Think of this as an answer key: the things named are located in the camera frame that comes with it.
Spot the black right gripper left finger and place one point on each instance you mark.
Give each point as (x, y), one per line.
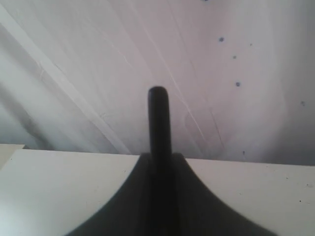
(127, 213)

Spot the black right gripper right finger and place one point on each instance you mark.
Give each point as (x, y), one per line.
(202, 213)

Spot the black paintbrush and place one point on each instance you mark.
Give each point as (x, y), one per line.
(160, 146)

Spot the white backdrop cloth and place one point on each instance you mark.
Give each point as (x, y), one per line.
(240, 74)

